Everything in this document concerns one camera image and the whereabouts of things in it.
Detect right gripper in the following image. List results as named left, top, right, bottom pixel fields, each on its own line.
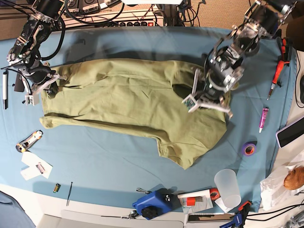
left=17, top=60, right=67, bottom=106

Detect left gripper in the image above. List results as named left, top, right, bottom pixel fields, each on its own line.
left=182, top=46, right=244, bottom=118

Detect olive green t-shirt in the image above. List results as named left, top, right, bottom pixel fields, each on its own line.
left=40, top=58, right=227, bottom=169

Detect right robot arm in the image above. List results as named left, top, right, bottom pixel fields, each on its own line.
left=4, top=0, right=67, bottom=106

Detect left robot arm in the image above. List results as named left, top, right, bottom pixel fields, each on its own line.
left=182, top=0, right=296, bottom=117

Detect black remote control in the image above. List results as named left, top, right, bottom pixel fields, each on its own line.
left=14, top=73, right=25, bottom=93

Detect white marker pen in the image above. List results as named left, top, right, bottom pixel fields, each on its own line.
left=2, top=70, right=8, bottom=110

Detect purple glue tube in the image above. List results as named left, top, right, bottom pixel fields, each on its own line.
left=259, top=107, right=269, bottom=133

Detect orange screwdriver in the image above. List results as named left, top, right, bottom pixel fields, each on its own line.
left=267, top=60, right=285, bottom=100

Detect orange black tool set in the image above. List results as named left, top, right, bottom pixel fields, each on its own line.
left=281, top=38, right=293, bottom=66

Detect orange grey utility knife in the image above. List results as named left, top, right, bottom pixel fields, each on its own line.
left=16, top=130, right=43, bottom=152

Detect purple tape roll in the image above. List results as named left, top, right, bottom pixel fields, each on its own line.
left=241, top=141, right=257, bottom=157

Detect smartphone in lilac case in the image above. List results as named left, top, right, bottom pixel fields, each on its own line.
left=276, top=122, right=304, bottom=148

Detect white power strip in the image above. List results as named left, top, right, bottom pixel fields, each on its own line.
left=71, top=8, right=165, bottom=27

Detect blue table cloth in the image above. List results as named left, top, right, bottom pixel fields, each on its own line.
left=0, top=27, right=297, bottom=211

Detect translucent plastic cup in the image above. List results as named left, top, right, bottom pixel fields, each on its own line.
left=214, top=169, right=241, bottom=209

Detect small green battery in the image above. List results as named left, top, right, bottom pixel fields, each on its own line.
left=53, top=183, right=61, bottom=193

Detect red tape roll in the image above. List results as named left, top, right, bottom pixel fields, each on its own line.
left=209, top=188, right=220, bottom=201

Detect brown round object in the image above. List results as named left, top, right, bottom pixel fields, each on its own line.
left=284, top=167, right=304, bottom=190

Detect white plastic bag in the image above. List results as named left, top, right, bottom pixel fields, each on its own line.
left=260, top=162, right=304, bottom=211

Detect blue plastic device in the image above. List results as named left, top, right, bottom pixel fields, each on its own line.
left=132, top=188, right=173, bottom=220

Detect blue black clamp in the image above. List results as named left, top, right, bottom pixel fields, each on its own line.
left=220, top=201, right=252, bottom=228

